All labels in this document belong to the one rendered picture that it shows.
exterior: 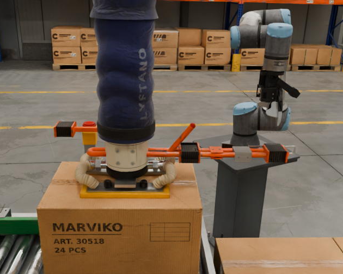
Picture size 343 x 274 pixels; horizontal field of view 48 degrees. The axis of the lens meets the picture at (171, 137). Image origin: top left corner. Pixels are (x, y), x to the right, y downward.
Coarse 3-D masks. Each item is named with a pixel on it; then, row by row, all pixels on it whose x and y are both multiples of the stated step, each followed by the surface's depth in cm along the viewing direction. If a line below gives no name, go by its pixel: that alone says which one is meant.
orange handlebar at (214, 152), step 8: (80, 128) 176; (88, 128) 176; (96, 128) 176; (88, 152) 151; (96, 152) 151; (104, 152) 151; (152, 152) 152; (160, 152) 152; (168, 152) 152; (176, 152) 152; (208, 152) 153; (216, 152) 152; (224, 152) 153; (232, 152) 154; (256, 152) 154; (264, 152) 154
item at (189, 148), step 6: (180, 144) 156; (186, 144) 158; (192, 144) 158; (198, 144) 156; (180, 150) 150; (186, 150) 153; (192, 150) 153; (198, 150) 152; (180, 156) 151; (186, 156) 151; (192, 156) 151; (198, 156) 152; (180, 162) 152; (186, 162) 151; (192, 162) 152; (198, 162) 153
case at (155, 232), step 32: (64, 192) 148; (192, 192) 151; (64, 224) 140; (96, 224) 141; (128, 224) 141; (160, 224) 142; (192, 224) 142; (64, 256) 145; (96, 256) 146; (128, 256) 147; (160, 256) 147; (192, 256) 148
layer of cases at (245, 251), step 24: (216, 240) 189; (240, 240) 190; (264, 240) 190; (288, 240) 191; (312, 240) 192; (336, 240) 192; (216, 264) 187; (240, 264) 173; (264, 264) 174; (288, 264) 174; (312, 264) 175; (336, 264) 175
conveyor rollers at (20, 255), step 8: (8, 240) 184; (24, 240) 184; (32, 240) 188; (0, 248) 178; (8, 248) 181; (24, 248) 179; (40, 248) 179; (0, 256) 174; (16, 256) 173; (24, 256) 176; (40, 256) 174; (0, 264) 171; (16, 264) 169; (32, 264) 169; (40, 264) 171; (200, 264) 173; (8, 272) 163; (16, 272) 166; (32, 272) 164; (200, 272) 167
